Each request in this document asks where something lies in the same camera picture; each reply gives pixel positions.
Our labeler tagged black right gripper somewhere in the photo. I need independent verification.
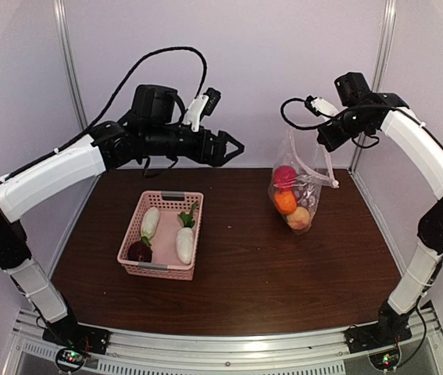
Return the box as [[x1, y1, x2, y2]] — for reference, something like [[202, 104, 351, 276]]
[[316, 107, 372, 152]]

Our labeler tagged clear zip top bag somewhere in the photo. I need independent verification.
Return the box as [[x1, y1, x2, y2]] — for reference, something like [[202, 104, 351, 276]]
[[268, 128, 340, 234]]

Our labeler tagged red apple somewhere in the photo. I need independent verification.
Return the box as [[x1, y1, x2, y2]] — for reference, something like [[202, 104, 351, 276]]
[[273, 166, 297, 189]]

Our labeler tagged orange tangerine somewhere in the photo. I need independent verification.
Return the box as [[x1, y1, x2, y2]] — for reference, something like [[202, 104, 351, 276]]
[[273, 190, 298, 215]]

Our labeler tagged yellow peach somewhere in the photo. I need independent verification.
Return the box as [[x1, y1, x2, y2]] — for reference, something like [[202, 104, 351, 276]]
[[286, 206, 312, 230]]

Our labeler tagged white radish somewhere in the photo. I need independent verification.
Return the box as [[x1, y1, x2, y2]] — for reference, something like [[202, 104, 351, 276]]
[[140, 207, 161, 247], [176, 202, 198, 265]]

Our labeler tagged pink plastic basket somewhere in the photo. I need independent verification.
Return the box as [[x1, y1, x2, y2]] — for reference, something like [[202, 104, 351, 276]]
[[117, 191, 204, 281]]

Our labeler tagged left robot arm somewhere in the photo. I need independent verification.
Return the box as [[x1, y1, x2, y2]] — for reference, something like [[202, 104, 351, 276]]
[[0, 84, 245, 347]]

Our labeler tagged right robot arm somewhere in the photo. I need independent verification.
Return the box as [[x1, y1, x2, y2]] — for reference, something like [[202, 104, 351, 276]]
[[308, 72, 443, 345]]

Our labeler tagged right circuit board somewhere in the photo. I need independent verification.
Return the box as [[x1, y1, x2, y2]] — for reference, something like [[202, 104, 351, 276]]
[[369, 348, 401, 372]]

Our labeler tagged circuit board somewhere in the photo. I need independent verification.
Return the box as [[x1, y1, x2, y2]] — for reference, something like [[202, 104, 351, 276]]
[[369, 348, 401, 372], [55, 348, 89, 373]]

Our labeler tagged left circuit board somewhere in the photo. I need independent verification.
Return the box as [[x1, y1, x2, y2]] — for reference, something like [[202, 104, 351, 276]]
[[55, 348, 89, 373]]

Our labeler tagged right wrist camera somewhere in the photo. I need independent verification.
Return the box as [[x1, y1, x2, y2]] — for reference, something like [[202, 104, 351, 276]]
[[305, 95, 339, 119]]

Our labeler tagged right side aluminium rail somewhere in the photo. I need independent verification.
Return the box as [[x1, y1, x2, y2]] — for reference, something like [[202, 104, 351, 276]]
[[350, 170, 417, 276]]

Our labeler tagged right black cable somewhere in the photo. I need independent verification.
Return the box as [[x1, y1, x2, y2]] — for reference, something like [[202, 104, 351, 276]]
[[280, 97, 323, 132]]

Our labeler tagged black cable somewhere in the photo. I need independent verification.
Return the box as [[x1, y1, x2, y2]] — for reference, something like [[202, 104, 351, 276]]
[[55, 46, 209, 155], [280, 97, 323, 132]]

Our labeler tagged left black cable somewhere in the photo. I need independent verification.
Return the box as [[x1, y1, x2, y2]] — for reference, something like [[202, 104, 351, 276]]
[[55, 46, 209, 155]]

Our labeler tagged right rear aluminium post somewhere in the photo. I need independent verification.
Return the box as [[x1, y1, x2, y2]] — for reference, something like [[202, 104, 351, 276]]
[[349, 0, 397, 176]]

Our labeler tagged aluminium post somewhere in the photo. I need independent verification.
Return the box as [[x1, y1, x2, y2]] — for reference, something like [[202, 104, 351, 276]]
[[53, 0, 88, 130], [349, 0, 397, 176]]

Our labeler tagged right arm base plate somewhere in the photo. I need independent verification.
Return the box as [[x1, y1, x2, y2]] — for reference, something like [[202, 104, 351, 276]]
[[344, 323, 412, 354]]

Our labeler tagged left rear aluminium post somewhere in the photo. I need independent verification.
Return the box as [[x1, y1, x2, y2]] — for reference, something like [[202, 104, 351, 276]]
[[53, 0, 88, 130]]

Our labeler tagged front aluminium frame rail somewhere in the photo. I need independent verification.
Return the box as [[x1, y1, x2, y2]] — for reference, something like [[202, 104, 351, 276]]
[[0, 307, 443, 374]]

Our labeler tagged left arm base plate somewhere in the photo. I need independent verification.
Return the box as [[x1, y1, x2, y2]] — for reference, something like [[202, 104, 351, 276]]
[[42, 325, 110, 355]]

